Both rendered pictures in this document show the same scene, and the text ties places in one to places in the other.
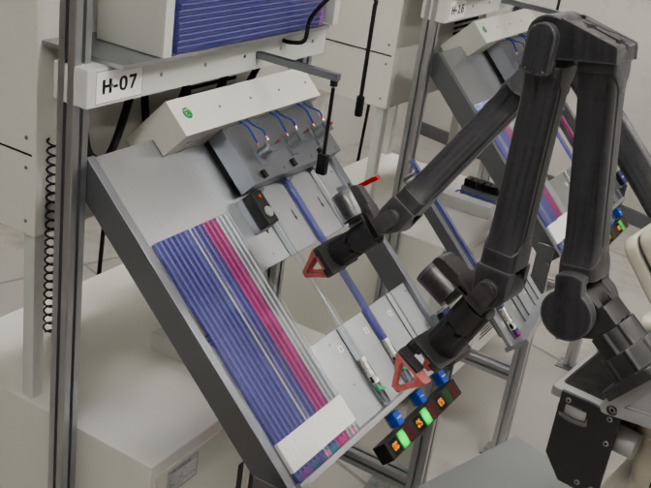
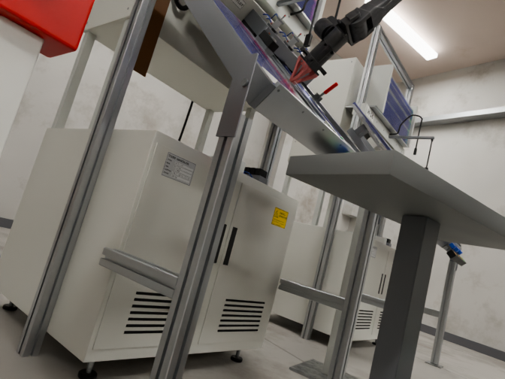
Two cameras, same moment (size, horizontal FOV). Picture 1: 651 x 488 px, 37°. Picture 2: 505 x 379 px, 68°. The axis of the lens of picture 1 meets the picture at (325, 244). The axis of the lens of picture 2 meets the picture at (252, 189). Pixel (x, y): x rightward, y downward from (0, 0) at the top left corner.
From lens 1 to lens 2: 1.61 m
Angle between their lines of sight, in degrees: 34
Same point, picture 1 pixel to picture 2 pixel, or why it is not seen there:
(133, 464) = (143, 134)
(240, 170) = (260, 24)
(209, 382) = (217, 30)
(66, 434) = (104, 124)
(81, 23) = not seen: outside the picture
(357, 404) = not seen: hidden behind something
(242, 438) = (234, 57)
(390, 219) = (355, 13)
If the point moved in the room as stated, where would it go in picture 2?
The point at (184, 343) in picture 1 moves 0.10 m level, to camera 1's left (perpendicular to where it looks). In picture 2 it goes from (205, 14) to (168, 9)
